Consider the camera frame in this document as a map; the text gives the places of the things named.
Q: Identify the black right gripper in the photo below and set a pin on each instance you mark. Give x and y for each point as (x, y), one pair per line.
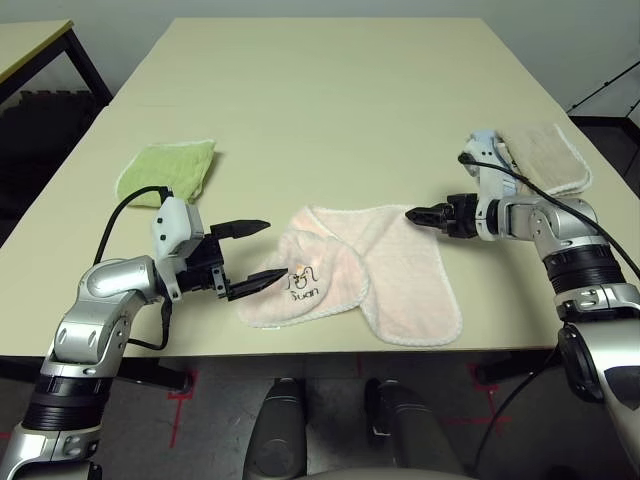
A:
(462, 217)

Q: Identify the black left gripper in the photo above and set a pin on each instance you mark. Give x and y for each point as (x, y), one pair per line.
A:
(202, 270)

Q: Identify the pink towel with print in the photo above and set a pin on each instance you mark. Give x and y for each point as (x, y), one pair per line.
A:
(400, 270)

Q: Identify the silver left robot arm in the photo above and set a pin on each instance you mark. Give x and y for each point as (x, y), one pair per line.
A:
(100, 310)

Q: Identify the green folded towel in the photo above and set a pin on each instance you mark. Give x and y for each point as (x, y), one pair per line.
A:
(170, 165)

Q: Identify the beige folded towel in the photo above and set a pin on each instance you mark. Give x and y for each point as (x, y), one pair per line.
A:
(545, 155)

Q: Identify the black table foot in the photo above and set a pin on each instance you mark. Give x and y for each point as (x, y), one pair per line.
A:
(515, 367)
(160, 375)

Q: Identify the grey robot left leg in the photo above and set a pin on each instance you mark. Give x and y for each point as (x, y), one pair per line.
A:
(275, 425)

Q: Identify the grey robot leg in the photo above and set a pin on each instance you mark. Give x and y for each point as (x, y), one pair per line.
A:
(405, 430)
(275, 425)

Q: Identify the grey robot right leg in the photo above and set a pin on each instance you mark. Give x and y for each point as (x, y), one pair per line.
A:
(405, 430)

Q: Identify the black tripod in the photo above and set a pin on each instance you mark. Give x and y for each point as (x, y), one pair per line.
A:
(605, 87)

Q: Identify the black foam floor mat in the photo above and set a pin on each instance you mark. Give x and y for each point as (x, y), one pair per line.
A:
(45, 130)

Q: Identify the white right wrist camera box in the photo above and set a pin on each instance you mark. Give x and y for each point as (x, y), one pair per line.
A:
(487, 165)

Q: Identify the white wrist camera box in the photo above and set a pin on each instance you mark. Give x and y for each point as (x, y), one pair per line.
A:
(175, 225)
(487, 165)

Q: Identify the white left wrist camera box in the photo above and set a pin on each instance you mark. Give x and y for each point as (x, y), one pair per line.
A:
(175, 225)

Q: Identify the wooden side table black frame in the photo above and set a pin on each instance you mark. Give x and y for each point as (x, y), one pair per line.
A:
(30, 45)

